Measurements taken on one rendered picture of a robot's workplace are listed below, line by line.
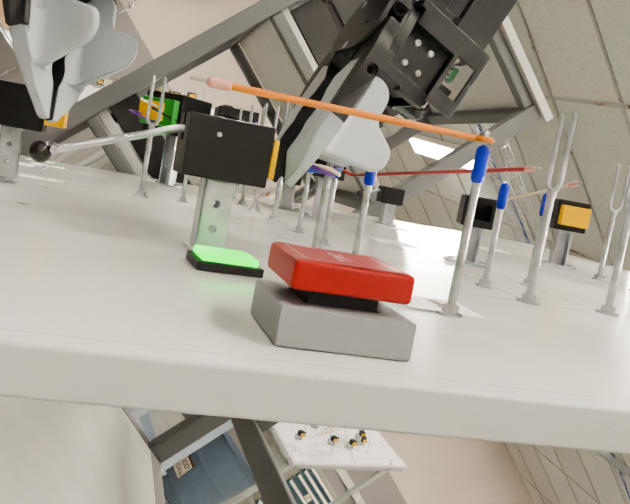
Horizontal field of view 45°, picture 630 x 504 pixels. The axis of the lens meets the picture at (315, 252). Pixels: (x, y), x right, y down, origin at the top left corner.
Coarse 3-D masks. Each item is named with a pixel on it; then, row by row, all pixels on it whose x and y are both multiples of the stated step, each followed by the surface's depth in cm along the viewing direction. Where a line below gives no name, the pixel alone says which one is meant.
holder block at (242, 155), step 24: (192, 120) 48; (216, 120) 48; (192, 144) 48; (216, 144) 48; (240, 144) 49; (264, 144) 49; (192, 168) 48; (216, 168) 49; (240, 168) 49; (264, 168) 50
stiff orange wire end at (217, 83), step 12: (216, 84) 39; (228, 84) 39; (240, 84) 39; (264, 96) 39; (276, 96) 39; (288, 96) 40; (324, 108) 40; (336, 108) 40; (348, 108) 41; (384, 120) 41; (396, 120) 41; (408, 120) 42; (432, 132) 42; (444, 132) 42; (456, 132) 42
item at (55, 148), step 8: (160, 128) 49; (168, 128) 49; (176, 128) 49; (184, 128) 49; (112, 136) 48; (120, 136) 48; (128, 136) 48; (136, 136) 49; (144, 136) 49; (152, 136) 49; (56, 144) 47; (64, 144) 47; (72, 144) 47; (80, 144) 48; (88, 144) 48; (96, 144) 48; (104, 144) 48; (56, 152) 47
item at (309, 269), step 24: (288, 264) 30; (312, 264) 29; (336, 264) 29; (360, 264) 30; (384, 264) 32; (312, 288) 29; (336, 288) 29; (360, 288) 29; (384, 288) 30; (408, 288) 30
